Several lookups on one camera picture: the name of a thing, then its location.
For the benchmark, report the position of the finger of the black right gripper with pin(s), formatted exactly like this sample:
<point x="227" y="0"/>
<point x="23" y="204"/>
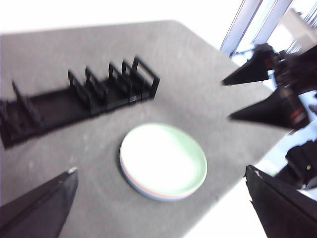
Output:
<point x="270" y="111"/>
<point x="252" y="70"/>

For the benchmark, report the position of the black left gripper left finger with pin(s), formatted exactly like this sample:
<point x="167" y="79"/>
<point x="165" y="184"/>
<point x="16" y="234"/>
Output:
<point x="37" y="210"/>

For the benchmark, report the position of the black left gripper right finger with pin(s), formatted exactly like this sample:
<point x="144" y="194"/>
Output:
<point x="287" y="213"/>

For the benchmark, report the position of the blue plate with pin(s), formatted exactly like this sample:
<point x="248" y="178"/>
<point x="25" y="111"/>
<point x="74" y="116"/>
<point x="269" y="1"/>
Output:
<point x="146" y="196"/>

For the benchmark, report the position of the pink plate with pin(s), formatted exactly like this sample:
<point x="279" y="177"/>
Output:
<point x="148" y="193"/>

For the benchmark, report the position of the pale green plate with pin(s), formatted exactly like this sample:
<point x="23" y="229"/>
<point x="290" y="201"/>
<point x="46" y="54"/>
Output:
<point x="161" y="158"/>

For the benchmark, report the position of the black plate rack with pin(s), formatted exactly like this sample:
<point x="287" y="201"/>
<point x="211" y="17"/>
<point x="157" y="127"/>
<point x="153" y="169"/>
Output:
<point x="62" y="106"/>

